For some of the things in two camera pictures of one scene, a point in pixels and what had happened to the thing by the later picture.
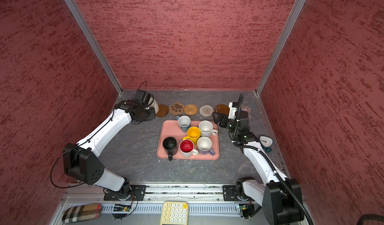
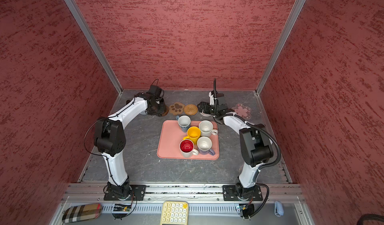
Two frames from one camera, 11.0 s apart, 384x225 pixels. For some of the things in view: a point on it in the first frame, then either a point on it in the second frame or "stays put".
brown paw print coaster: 176,108 stays put
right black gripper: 225,117 to 206,105
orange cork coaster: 190,109 stays put
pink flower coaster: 246,108 stays put
